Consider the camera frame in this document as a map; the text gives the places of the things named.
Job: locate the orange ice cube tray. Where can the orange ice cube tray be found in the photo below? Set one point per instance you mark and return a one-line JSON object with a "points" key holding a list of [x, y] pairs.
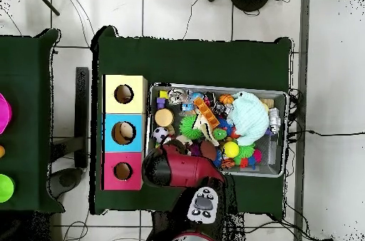
{"points": [[206, 112]]}

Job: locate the tan round sponge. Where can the tan round sponge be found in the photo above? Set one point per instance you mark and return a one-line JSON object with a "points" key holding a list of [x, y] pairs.
{"points": [[164, 117]]}

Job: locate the pink bowl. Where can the pink bowl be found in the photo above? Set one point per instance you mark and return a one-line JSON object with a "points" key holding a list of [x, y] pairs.
{"points": [[4, 112]]}

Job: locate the mint knitted cloth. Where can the mint knitted cloth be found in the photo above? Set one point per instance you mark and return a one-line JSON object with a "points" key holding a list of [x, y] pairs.
{"points": [[249, 118]]}

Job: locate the green bowl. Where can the green bowl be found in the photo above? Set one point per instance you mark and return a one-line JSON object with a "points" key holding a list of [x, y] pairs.
{"points": [[5, 188]]}

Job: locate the silver toy robot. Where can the silver toy robot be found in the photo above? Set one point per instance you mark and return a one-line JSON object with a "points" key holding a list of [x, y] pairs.
{"points": [[274, 121]]}

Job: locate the dark green table cloth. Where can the dark green table cloth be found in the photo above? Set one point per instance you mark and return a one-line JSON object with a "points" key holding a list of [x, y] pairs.
{"points": [[199, 61], [25, 81]]}

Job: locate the small orange object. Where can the small orange object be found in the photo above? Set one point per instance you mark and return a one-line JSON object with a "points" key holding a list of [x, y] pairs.
{"points": [[1, 151]]}

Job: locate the black and white soccer ball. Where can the black and white soccer ball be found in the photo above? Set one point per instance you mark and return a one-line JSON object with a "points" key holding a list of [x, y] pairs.
{"points": [[160, 134]]}

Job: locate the black rod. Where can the black rod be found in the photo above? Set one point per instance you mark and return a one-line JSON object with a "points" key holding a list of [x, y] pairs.
{"points": [[45, 1]]}

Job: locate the green spiky ball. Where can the green spiky ball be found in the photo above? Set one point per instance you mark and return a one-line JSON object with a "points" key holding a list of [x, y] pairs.
{"points": [[188, 127]]}

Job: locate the wooden box with three holes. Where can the wooden box with three holes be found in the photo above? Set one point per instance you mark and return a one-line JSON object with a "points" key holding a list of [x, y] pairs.
{"points": [[125, 109]]}

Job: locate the orange toy basketball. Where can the orange toy basketball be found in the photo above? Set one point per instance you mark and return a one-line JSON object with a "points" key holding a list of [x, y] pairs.
{"points": [[226, 99]]}

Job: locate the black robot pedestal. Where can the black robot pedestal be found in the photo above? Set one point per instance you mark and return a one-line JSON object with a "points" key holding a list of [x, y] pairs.
{"points": [[159, 224]]}

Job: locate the yellow ball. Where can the yellow ball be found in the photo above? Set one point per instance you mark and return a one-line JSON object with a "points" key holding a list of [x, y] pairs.
{"points": [[231, 149]]}

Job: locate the brown toy football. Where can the brown toy football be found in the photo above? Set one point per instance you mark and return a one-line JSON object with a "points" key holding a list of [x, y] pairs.
{"points": [[208, 149]]}

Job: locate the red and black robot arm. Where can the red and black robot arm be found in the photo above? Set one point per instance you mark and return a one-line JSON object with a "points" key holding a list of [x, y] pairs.
{"points": [[185, 166]]}

